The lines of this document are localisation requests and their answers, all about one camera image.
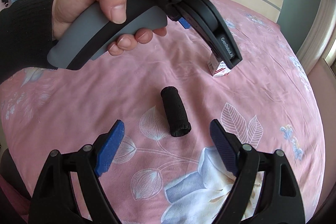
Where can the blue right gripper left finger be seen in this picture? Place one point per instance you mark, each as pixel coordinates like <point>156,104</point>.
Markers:
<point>107,145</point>

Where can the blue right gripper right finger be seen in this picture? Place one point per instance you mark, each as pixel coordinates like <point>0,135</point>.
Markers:
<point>227,146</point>

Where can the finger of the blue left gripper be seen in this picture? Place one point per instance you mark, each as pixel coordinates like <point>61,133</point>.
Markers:
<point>185,24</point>

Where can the small white medicine box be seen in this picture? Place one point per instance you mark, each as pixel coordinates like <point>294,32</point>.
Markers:
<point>217,68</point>

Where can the black sleeved left forearm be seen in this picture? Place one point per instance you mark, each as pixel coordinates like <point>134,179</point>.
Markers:
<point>26,36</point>

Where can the person's left hand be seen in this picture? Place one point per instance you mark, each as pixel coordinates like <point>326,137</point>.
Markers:
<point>64,12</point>

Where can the black foam roll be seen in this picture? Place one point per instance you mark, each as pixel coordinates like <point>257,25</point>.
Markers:
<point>175,111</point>

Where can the pink floral bed sheet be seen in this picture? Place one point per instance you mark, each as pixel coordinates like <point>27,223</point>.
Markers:
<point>167,169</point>

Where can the cream curtain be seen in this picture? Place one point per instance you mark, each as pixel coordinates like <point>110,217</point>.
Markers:
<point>318,36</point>

